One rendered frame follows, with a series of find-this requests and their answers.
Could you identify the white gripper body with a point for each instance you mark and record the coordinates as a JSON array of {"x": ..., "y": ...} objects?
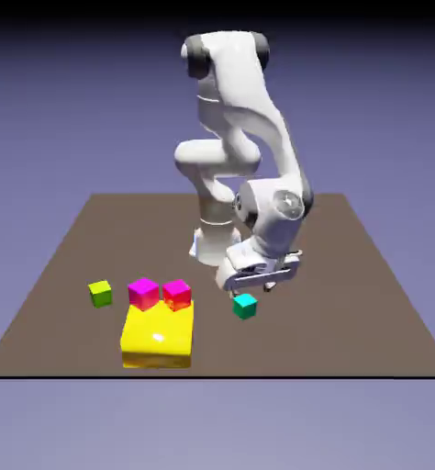
[{"x": 254, "y": 274}]

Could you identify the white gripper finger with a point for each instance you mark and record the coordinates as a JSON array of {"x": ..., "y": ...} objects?
[
  {"x": 270, "y": 286},
  {"x": 235, "y": 292}
]

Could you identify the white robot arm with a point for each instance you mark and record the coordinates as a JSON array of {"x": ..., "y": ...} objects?
[{"x": 239, "y": 110}]

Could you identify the small teal cube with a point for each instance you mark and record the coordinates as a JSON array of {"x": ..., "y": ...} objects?
[{"x": 244, "y": 306}]

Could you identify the small pink red cube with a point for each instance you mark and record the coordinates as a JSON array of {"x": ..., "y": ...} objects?
[{"x": 177, "y": 294}]

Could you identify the small magenta cube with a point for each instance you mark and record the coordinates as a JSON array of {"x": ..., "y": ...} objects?
[{"x": 143, "y": 293}]

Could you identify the small lime green cube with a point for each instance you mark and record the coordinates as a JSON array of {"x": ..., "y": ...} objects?
[{"x": 100, "y": 293}]

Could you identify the large yellow box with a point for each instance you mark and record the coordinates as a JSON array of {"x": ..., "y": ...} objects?
[{"x": 158, "y": 336}]

